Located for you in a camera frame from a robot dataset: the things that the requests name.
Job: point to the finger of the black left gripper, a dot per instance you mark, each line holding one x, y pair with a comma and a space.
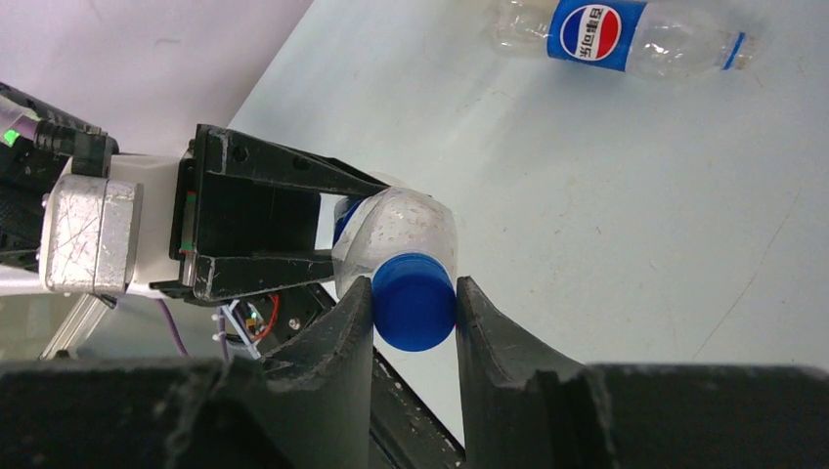
233, 277
232, 154

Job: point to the lying uncapped Pepsi bottle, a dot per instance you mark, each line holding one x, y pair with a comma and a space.
647, 39

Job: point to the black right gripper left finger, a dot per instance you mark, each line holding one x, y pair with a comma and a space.
141, 413

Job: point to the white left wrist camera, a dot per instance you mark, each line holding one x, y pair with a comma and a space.
90, 235

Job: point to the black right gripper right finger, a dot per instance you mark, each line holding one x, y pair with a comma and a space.
525, 405

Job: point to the clear crushed bottle blue label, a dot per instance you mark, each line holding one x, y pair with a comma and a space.
370, 231

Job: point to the blue bottle cap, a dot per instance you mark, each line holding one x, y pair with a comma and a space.
413, 302

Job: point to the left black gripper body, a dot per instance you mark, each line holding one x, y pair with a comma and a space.
244, 218

